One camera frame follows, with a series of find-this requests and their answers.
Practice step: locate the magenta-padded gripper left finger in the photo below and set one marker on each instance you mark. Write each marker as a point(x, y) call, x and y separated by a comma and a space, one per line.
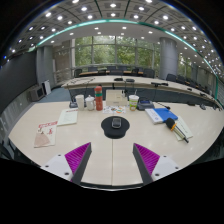
point(77, 156)

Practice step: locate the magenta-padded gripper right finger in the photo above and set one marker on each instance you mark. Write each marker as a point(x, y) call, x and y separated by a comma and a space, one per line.
point(148, 158)

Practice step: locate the black computer mouse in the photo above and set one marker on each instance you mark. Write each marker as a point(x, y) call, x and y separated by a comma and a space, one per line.
point(116, 123)

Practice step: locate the black mouse pad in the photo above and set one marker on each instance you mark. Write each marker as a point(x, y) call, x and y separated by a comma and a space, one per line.
point(115, 133)

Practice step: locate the blue and white book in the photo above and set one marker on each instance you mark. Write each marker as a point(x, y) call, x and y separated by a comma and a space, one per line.
point(163, 114)

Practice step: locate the white booklet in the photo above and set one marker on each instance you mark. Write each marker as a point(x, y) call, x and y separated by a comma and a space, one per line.
point(186, 128)

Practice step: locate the black conference microphone console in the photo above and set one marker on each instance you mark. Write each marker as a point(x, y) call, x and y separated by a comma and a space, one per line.
point(145, 105)

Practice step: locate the white paper cup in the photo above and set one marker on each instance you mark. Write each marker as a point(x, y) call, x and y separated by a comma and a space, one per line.
point(80, 102)

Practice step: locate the white lidded mug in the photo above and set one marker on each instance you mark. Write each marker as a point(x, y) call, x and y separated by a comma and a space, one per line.
point(90, 103)

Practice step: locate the green printed drink cup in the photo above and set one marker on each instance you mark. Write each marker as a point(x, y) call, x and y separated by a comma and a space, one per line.
point(133, 103)

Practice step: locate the colourful sticker sheet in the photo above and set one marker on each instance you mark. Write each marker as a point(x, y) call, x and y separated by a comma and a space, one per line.
point(114, 110)

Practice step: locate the red thermos bottle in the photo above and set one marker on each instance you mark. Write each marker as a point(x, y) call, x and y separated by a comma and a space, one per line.
point(98, 99)

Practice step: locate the beige cardboard box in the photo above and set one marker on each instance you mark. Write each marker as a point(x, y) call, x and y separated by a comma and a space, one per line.
point(116, 97)

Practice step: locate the group of dark chairs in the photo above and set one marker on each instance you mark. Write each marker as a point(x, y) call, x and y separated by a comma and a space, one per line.
point(148, 73)

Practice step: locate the group of ceiling lights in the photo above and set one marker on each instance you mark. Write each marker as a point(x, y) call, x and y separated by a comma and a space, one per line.
point(113, 5)

